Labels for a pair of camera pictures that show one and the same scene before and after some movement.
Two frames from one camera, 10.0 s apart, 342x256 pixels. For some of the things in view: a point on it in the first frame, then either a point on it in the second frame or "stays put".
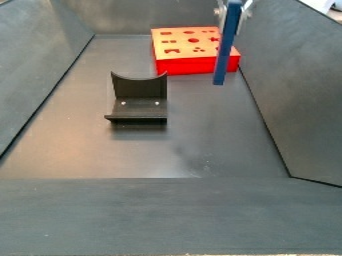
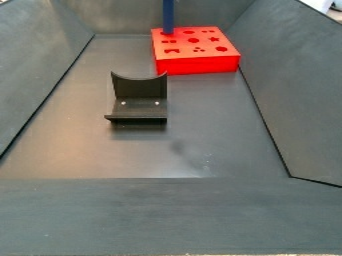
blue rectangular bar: [234, 10] -> [169, 16]
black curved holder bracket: [141, 100] stays put
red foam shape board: [188, 50] stays put
